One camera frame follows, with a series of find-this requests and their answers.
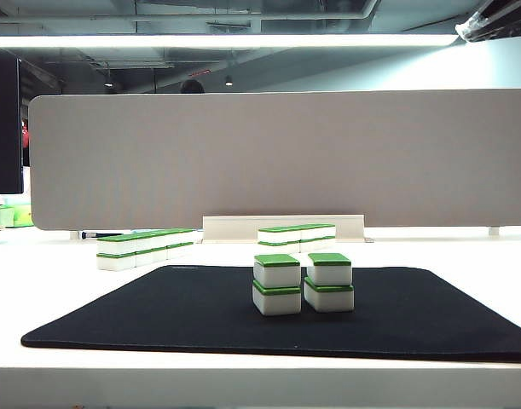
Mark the dark-haired person's head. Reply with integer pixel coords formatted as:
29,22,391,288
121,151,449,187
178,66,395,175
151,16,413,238
178,78,205,94

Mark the grey ceiling duct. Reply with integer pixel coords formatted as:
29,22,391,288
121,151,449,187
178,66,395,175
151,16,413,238
134,0,379,20

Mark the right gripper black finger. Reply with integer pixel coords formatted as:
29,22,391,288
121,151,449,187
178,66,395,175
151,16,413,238
466,16,521,43
454,0,521,36

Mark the black desk mat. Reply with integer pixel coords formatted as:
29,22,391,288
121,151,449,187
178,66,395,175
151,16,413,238
20,264,521,365

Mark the bright green storage box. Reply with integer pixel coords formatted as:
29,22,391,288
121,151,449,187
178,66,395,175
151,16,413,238
0,204,33,228

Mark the long ceiling light strip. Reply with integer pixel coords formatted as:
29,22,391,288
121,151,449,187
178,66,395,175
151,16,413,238
0,33,460,48

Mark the black computer monitor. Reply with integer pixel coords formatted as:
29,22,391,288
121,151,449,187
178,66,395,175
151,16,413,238
0,49,23,195

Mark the grey-brown desk divider panel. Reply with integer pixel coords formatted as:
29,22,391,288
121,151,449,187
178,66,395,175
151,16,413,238
28,88,521,232

